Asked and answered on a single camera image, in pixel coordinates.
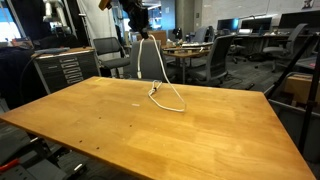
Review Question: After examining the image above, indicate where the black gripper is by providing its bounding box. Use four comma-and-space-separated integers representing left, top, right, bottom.
119, 0, 149, 39

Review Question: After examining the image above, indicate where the white braided cable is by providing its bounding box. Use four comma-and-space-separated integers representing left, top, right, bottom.
137, 34, 187, 113

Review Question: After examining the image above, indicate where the grey fabric office chair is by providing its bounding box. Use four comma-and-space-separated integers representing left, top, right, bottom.
125, 40, 164, 80

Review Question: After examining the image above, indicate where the round wooden table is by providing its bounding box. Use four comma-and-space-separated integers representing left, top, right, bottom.
162, 42, 213, 83

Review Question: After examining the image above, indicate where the dark grey office chair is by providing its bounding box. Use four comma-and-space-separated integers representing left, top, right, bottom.
187, 34, 236, 87

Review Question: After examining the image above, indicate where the grey drawer cabinet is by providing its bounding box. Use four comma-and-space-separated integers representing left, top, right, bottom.
33, 47, 101, 94

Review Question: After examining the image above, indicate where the computer monitor left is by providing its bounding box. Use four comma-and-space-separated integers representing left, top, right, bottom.
217, 18, 239, 31

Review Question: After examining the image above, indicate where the computer monitor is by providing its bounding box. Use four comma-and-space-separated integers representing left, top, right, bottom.
217, 18, 239, 31
241, 17, 272, 33
279, 10, 320, 29

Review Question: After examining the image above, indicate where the computer monitor middle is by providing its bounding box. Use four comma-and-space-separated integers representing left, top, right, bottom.
241, 17, 272, 33

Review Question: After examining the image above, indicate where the grey chair at right desk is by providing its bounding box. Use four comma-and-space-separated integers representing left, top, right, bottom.
262, 23, 307, 72

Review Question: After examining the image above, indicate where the cardboard box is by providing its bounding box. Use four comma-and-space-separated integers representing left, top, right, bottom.
284, 74, 313, 104

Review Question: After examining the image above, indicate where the computer monitor right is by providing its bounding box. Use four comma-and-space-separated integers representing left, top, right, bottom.
279, 10, 320, 29

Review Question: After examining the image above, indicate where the black tripod stand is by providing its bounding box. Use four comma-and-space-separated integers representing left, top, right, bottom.
265, 33, 320, 155

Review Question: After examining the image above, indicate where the grey plastic bin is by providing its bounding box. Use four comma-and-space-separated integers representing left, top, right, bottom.
268, 72, 320, 163

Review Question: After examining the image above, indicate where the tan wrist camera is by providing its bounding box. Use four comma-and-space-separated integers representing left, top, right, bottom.
98, 0, 112, 10

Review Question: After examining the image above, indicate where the red handled tool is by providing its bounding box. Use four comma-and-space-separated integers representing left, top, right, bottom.
0, 158, 19, 172

